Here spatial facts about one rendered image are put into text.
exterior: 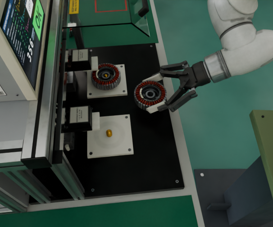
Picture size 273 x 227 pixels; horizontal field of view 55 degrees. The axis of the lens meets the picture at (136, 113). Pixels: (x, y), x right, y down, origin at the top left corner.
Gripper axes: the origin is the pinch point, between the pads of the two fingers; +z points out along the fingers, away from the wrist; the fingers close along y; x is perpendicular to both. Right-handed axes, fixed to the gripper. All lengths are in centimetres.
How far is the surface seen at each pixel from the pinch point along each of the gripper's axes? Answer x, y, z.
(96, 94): 4.5, 6.4, 19.6
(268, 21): -138, 134, -72
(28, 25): 46.1, -7.0, 6.0
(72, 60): 19.7, 11.0, 18.2
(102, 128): 3.7, -8.3, 18.1
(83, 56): 17.8, 12.5, 14.9
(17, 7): 51, -8, 3
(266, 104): -120, 45, -40
